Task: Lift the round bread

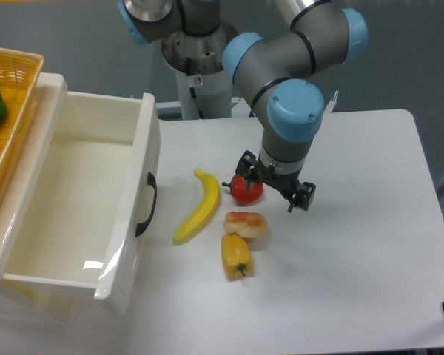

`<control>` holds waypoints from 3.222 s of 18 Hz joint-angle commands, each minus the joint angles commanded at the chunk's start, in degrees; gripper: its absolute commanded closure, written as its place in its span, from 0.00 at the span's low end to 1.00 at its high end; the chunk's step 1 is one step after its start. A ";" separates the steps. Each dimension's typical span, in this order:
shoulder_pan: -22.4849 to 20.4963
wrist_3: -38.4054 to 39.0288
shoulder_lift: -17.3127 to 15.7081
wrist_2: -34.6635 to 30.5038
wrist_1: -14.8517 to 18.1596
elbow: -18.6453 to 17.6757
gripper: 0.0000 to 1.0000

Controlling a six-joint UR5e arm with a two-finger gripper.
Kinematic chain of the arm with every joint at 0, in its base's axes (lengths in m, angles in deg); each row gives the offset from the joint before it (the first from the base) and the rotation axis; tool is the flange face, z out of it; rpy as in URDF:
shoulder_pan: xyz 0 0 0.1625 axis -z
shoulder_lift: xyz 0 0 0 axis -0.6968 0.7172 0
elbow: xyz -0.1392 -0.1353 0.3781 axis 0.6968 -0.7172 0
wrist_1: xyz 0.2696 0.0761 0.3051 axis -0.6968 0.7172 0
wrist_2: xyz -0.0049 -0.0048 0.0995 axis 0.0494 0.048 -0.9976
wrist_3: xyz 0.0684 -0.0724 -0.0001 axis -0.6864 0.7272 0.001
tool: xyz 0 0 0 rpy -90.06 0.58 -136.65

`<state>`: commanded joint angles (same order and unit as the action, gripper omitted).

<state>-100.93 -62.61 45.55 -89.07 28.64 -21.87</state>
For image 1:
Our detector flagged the yellow banana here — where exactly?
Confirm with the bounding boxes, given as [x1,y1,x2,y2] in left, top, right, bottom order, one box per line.
[172,169,220,245]

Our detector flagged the white drawer cabinet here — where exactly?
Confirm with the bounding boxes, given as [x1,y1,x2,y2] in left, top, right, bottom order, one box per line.
[0,72,161,326]

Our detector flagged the yellow woven basket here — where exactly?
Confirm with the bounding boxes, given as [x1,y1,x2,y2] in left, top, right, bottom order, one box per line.
[0,48,44,189]

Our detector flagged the black drawer handle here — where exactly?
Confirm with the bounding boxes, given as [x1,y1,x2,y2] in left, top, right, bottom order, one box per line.
[135,172,158,238]

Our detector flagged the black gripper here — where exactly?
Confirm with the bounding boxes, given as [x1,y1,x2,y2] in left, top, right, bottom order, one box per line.
[235,150,316,213]

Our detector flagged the round bread roll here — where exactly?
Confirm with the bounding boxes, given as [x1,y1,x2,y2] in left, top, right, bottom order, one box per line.
[223,212,269,239]

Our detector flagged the yellow bell pepper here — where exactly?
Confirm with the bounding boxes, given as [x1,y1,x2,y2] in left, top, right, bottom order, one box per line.
[221,234,254,280]

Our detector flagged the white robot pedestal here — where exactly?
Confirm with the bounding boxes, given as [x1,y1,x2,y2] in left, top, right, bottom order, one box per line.
[160,20,245,121]

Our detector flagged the white plastic drawer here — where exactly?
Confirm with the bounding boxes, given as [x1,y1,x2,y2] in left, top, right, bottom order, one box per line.
[0,90,161,300]

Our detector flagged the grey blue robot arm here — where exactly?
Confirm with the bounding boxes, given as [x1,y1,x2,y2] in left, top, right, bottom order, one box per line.
[117,1,369,210]

